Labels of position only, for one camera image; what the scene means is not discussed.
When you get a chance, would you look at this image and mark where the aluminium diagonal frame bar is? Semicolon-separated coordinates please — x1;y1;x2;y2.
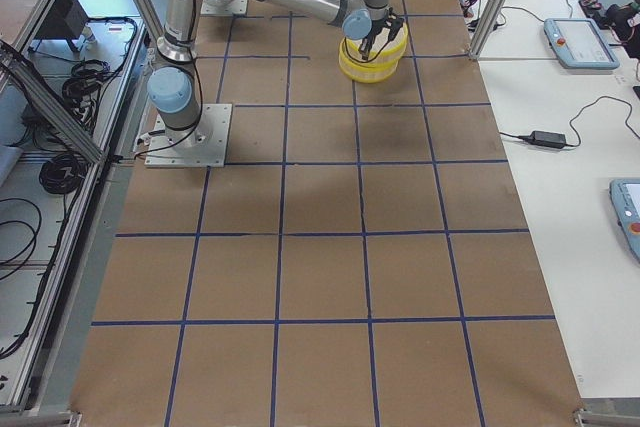
1;40;105;164

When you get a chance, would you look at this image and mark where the blue teach pendant upper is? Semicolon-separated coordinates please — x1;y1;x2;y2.
543;18;619;71

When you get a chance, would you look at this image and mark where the black box under frame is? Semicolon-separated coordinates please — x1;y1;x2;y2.
35;0;89;53

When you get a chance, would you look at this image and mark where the coiled black cable lower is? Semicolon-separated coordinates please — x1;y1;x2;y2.
38;152;82;196

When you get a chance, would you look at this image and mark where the black power adapter with cable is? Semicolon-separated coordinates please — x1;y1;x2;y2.
499;95;639;150

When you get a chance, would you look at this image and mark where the yellow steamer layer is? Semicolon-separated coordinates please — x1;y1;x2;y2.
339;50;401;84
339;23;408;64

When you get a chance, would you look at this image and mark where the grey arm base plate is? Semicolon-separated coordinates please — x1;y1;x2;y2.
144;104;232;168
200;0;248;17

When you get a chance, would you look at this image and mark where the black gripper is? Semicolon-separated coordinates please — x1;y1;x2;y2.
358;7;404;61

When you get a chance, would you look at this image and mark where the blue teach pendant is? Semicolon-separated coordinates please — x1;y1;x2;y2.
543;18;619;71
609;178;639;260

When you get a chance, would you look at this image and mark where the coiled black cable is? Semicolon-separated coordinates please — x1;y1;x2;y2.
61;59;110;104
38;152;82;196

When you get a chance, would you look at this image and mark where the blue teach pendant lower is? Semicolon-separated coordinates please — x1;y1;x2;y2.
609;178;639;260

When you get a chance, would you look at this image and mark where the coiled black cable upper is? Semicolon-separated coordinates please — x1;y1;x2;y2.
61;59;110;104

